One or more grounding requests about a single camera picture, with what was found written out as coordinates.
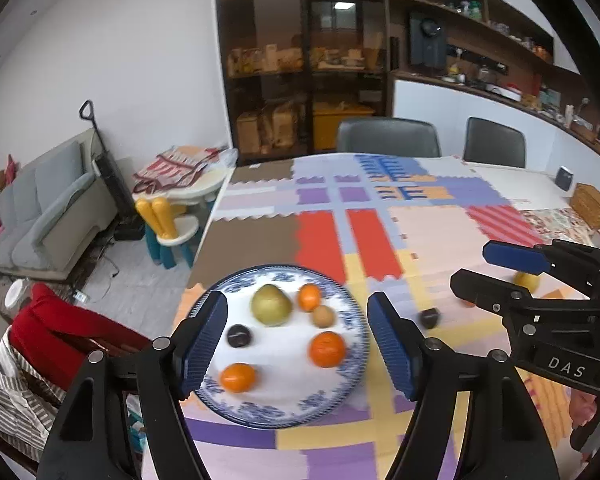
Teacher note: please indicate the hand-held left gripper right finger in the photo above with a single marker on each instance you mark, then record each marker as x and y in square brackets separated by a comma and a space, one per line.
[392, 342]

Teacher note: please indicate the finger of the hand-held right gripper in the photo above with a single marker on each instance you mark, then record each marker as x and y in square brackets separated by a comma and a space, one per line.
[517, 258]
[485, 290]

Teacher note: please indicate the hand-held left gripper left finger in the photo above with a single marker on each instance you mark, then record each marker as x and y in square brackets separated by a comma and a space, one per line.
[207, 342]

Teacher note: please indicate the yellow pear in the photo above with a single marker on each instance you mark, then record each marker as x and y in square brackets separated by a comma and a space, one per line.
[527, 281]

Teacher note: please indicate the dark plum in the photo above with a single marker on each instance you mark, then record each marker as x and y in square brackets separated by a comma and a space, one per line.
[429, 318]
[239, 336]

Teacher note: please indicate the brown kiwi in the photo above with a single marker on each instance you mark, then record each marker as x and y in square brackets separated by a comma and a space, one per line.
[323, 316]

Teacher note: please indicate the green pear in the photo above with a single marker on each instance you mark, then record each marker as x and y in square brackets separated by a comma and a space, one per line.
[271, 305]

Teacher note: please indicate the blue rimmed white plate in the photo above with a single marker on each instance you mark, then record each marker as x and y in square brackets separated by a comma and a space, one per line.
[285, 390]

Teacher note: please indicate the small orange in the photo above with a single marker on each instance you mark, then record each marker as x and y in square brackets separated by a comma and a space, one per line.
[309, 296]

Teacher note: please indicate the person's right hand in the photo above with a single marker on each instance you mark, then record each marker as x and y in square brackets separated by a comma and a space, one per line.
[582, 407]

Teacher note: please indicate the patterned table mat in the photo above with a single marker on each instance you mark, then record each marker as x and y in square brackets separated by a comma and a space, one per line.
[560, 222]

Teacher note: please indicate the wicker basket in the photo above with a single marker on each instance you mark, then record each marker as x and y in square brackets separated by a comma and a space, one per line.
[591, 205]

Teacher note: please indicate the dark blue mug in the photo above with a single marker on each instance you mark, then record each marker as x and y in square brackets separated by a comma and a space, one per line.
[564, 178]

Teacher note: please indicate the colourful patchwork tablecloth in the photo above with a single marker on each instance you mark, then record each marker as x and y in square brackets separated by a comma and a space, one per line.
[340, 240]

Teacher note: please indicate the yellow children's chair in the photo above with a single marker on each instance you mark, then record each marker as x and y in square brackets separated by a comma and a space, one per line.
[167, 230]

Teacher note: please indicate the grey dining chair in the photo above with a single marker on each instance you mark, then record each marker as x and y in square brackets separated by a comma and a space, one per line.
[495, 140]
[387, 135]

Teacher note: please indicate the red jacket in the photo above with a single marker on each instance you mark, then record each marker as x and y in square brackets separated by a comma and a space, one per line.
[65, 325]

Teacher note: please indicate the white children's table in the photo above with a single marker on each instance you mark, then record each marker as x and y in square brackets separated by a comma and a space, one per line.
[200, 185]

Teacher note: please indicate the striped red apron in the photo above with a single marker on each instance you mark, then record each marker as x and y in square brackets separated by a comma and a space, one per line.
[180, 165]

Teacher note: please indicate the black upright vacuum cleaner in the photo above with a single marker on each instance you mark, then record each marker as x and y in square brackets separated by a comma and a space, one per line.
[109, 175]

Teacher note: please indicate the striped grey cloth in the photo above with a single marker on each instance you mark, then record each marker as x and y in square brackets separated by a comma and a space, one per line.
[15, 392]

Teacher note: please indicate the grey sofa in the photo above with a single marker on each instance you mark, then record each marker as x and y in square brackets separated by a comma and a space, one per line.
[35, 217]

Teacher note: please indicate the black water dispenser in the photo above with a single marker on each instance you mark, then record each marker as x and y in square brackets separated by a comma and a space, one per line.
[427, 42]

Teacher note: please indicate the black thermos bottle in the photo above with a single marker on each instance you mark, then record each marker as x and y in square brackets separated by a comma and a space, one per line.
[394, 52]

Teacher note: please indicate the red plush toy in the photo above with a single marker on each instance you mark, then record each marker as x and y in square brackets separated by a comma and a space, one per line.
[7, 172]

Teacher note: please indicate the dark glass cabinet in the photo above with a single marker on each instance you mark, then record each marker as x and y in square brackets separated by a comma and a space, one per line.
[300, 55]

